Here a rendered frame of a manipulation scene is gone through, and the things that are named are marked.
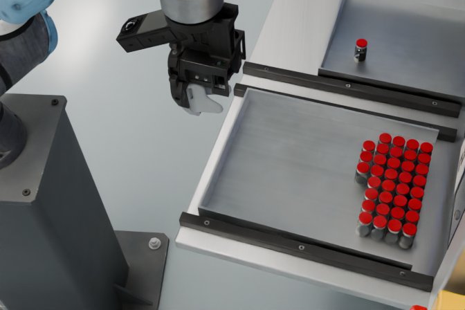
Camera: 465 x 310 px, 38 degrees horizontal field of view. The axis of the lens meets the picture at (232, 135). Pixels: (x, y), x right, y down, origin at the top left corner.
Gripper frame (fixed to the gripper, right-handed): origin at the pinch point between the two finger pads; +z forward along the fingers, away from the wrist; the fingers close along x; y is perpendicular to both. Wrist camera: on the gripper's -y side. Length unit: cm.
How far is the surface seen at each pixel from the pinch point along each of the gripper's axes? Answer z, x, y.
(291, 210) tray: 21.2, -0.3, 15.1
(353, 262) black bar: 19.4, -7.1, 26.8
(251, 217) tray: 21.2, -3.5, 9.3
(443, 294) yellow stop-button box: 6.3, -14.5, 38.7
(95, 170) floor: 110, 44, -64
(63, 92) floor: 110, 72, -90
